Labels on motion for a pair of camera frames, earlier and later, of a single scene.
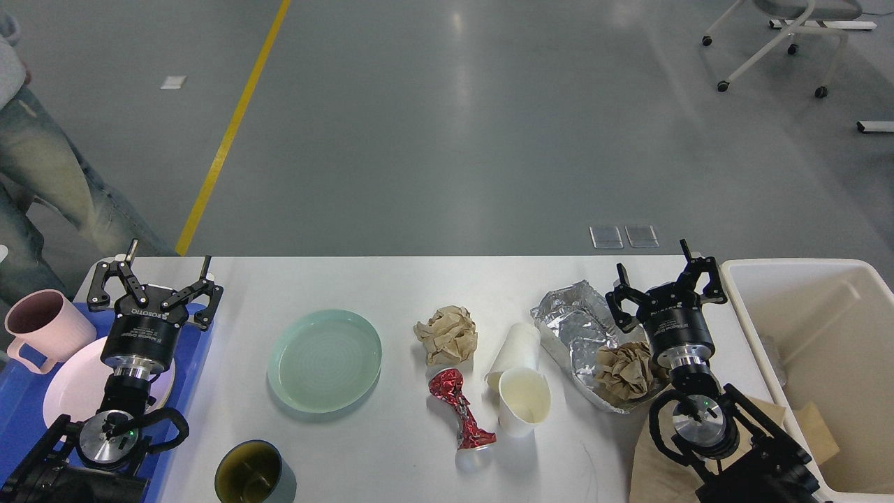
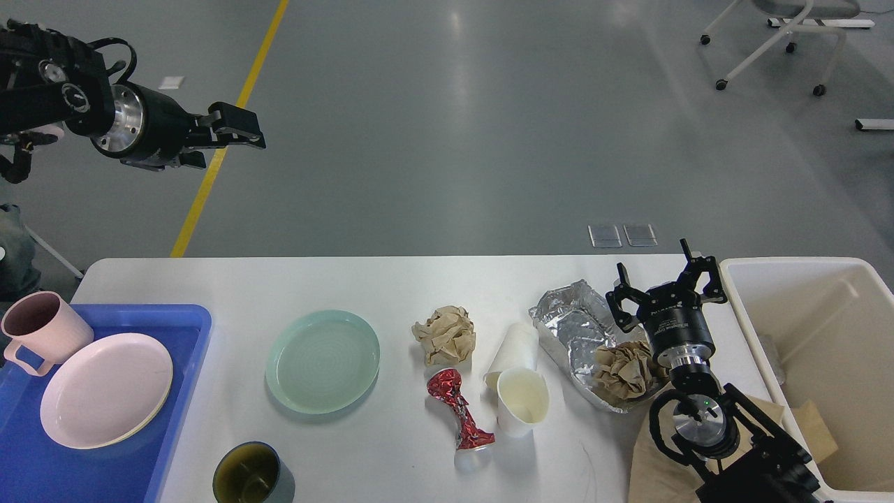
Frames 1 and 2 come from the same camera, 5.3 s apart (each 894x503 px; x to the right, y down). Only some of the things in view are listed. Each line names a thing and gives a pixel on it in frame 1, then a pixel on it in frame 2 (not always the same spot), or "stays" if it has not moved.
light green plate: x=325 y=360 stays
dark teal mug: x=253 y=471 stays
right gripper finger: x=623 y=290 stays
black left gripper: x=142 y=339 → x=147 y=128
